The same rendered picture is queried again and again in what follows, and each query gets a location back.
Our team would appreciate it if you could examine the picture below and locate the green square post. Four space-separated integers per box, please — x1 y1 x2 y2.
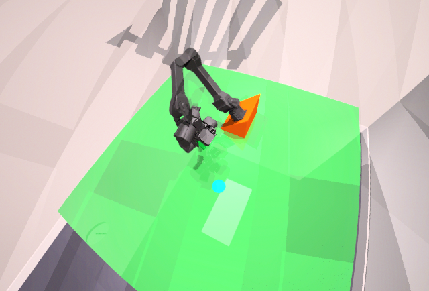
196 141 206 149

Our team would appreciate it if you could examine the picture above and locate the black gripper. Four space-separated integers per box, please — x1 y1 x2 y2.
179 116 217 154

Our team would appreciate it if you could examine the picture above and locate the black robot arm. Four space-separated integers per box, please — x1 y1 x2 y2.
169 48 247 146

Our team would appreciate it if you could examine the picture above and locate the cyan circle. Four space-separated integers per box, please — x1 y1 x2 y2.
212 180 226 193

